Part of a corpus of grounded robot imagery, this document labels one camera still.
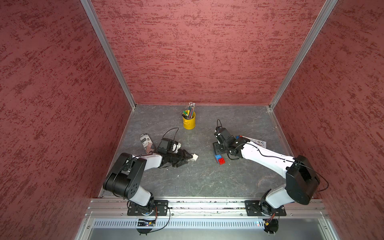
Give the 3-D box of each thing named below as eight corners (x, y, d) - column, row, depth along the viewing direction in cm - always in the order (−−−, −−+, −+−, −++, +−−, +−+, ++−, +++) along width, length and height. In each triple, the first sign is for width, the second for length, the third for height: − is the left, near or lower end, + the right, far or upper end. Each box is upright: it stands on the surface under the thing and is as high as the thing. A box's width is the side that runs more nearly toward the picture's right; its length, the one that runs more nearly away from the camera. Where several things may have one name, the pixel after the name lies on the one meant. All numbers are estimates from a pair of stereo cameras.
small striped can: (147, 155, 94) (146, 152, 92) (139, 138, 103) (138, 135, 100) (156, 150, 97) (155, 148, 94) (148, 134, 105) (146, 131, 102)
